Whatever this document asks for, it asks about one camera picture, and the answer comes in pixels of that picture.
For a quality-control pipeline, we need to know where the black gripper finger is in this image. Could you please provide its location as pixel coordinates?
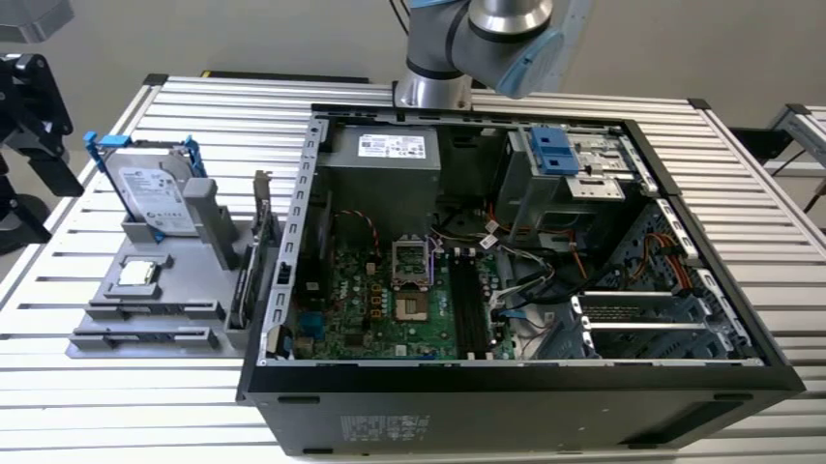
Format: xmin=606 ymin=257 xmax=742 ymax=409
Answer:
xmin=12 ymin=53 xmax=86 ymax=197

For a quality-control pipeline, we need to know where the RAM memory stick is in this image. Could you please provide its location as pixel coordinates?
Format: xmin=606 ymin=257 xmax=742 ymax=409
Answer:
xmin=74 ymin=329 xmax=212 ymax=339

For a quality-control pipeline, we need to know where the RAM slot with white clip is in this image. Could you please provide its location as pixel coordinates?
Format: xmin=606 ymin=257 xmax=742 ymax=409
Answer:
xmin=469 ymin=248 xmax=495 ymax=362
xmin=453 ymin=248 xmax=477 ymax=362

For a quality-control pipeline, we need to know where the hard disk in blue carrier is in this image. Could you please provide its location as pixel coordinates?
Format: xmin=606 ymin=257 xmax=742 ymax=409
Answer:
xmin=83 ymin=132 xmax=210 ymax=239

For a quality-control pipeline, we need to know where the black round stand base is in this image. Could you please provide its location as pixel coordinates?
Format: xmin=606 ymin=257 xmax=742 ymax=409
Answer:
xmin=0 ymin=192 xmax=54 ymax=255

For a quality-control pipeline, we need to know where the silver CPU chip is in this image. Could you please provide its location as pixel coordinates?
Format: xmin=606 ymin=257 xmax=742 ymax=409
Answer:
xmin=115 ymin=260 xmax=160 ymax=286

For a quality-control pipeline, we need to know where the grey parts rack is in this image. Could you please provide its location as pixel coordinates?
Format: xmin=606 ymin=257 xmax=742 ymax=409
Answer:
xmin=67 ymin=178 xmax=286 ymax=362

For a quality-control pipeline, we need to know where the black graphics card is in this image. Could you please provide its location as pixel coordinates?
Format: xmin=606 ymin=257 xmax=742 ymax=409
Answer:
xmin=228 ymin=168 xmax=279 ymax=333

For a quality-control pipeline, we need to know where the black case fan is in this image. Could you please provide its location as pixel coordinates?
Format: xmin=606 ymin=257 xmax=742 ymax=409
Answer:
xmin=296 ymin=190 xmax=337 ymax=304

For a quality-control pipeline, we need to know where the grey power supply unit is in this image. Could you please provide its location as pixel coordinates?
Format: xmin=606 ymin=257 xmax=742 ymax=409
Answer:
xmin=319 ymin=123 xmax=445 ymax=234

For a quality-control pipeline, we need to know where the green motherboard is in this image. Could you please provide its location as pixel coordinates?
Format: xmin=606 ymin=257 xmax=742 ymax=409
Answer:
xmin=291 ymin=239 xmax=518 ymax=362

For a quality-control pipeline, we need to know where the blue rear port block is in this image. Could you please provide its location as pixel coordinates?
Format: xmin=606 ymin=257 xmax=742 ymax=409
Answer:
xmin=296 ymin=312 xmax=326 ymax=340

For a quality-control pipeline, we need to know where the metal socket cover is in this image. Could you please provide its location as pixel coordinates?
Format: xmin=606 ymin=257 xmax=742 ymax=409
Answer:
xmin=389 ymin=233 xmax=434 ymax=291

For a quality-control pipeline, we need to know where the CPU socket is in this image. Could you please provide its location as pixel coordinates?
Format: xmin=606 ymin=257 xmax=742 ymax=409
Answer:
xmin=391 ymin=288 xmax=433 ymax=326

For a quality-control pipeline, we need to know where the metal optical drive cage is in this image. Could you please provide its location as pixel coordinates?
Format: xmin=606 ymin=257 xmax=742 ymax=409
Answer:
xmin=494 ymin=123 xmax=654 ymax=246

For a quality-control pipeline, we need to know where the blue plastic drive latch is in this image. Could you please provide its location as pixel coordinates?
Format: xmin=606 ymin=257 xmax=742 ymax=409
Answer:
xmin=529 ymin=126 xmax=577 ymax=176

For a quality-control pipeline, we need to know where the black PC case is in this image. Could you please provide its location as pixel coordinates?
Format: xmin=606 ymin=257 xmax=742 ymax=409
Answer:
xmin=235 ymin=102 xmax=808 ymax=458

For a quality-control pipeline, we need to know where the metal disk bay cage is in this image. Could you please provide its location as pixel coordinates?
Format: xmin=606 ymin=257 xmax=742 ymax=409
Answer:
xmin=534 ymin=288 xmax=736 ymax=362

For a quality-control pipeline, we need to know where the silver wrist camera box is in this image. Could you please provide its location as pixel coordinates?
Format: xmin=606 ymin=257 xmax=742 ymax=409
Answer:
xmin=0 ymin=0 xmax=76 ymax=45

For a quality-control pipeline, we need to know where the multicolour twisted fan cable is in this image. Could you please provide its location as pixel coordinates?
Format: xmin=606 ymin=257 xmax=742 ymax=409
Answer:
xmin=334 ymin=208 xmax=383 ymax=257

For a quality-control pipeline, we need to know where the black cable bundle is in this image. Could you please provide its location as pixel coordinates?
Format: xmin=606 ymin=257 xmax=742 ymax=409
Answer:
xmin=509 ymin=264 xmax=626 ymax=310

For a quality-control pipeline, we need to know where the orange red wire bundle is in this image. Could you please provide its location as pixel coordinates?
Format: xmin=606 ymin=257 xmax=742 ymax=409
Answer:
xmin=629 ymin=232 xmax=690 ymax=297

